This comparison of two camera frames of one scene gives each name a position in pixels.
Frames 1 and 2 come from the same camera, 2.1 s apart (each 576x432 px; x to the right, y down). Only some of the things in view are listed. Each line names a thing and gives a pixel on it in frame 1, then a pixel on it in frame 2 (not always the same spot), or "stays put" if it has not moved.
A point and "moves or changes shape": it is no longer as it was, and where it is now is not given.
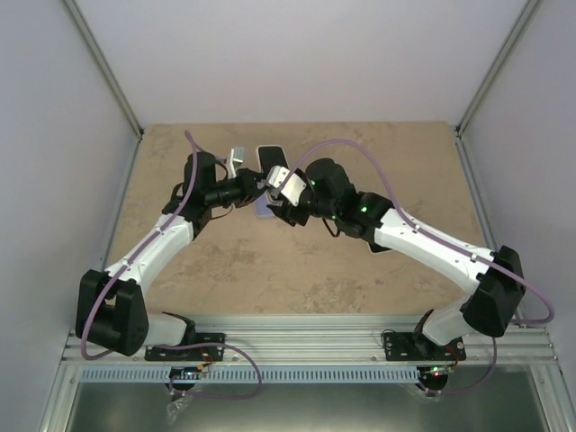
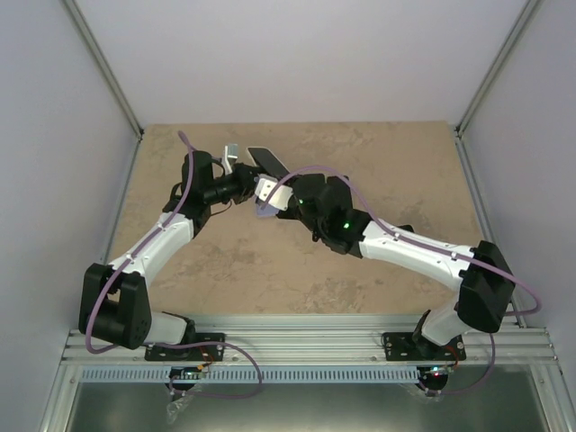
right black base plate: (400, 346) stays put
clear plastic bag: (174, 407) stays put
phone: (270, 156) moves or changes shape
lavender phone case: (261, 208) stays put
